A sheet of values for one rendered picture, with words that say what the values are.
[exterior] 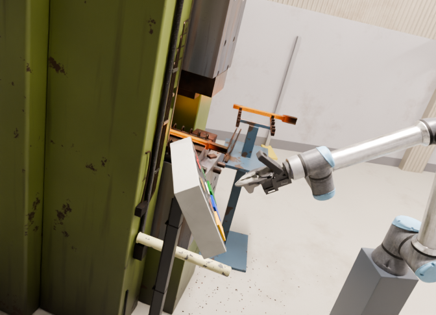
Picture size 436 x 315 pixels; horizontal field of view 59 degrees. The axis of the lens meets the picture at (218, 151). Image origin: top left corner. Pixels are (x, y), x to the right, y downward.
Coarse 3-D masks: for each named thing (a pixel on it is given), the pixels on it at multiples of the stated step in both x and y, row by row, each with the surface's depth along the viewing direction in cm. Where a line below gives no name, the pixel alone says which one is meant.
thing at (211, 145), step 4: (172, 132) 190; (176, 132) 190; (180, 132) 191; (184, 136) 189; (188, 136) 189; (192, 136) 190; (196, 140) 188; (200, 140) 188; (204, 140) 189; (208, 144) 186; (212, 144) 187; (216, 144) 187; (220, 144) 188; (208, 148) 188; (212, 148) 188; (216, 148) 188; (220, 148) 187; (224, 148) 186; (220, 152) 187; (224, 152) 187
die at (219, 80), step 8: (184, 72) 166; (224, 72) 176; (184, 80) 167; (192, 80) 166; (200, 80) 165; (208, 80) 164; (216, 80) 165; (224, 80) 181; (184, 88) 168; (192, 88) 167; (200, 88) 166; (208, 88) 165; (216, 88) 170; (208, 96) 166
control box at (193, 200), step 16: (176, 144) 139; (192, 144) 138; (176, 160) 129; (192, 160) 126; (176, 176) 120; (192, 176) 117; (176, 192) 112; (192, 192) 113; (192, 208) 116; (208, 208) 117; (192, 224) 118; (208, 224) 119; (208, 240) 122; (208, 256) 125
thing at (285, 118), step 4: (236, 108) 245; (244, 108) 244; (248, 108) 244; (252, 108) 246; (252, 112) 245; (256, 112) 245; (260, 112) 244; (264, 112) 244; (268, 112) 246; (268, 116) 245; (276, 116) 244; (280, 116) 244; (284, 116) 244; (288, 116) 244; (292, 116) 246; (284, 120) 246; (288, 120) 246; (292, 120) 245; (296, 120) 245
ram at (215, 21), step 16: (208, 0) 147; (224, 0) 146; (240, 0) 160; (192, 16) 151; (208, 16) 149; (224, 16) 148; (240, 16) 170; (192, 32) 153; (208, 32) 152; (224, 32) 153; (192, 48) 156; (208, 48) 154; (224, 48) 161; (192, 64) 158; (208, 64) 156; (224, 64) 171
